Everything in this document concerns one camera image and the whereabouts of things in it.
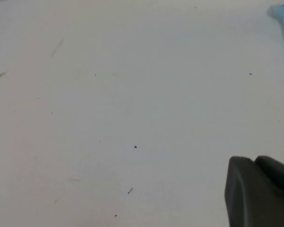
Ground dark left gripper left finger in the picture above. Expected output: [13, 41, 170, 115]
[224, 156, 284, 227]

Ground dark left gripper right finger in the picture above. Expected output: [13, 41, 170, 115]
[254, 155, 284, 190]

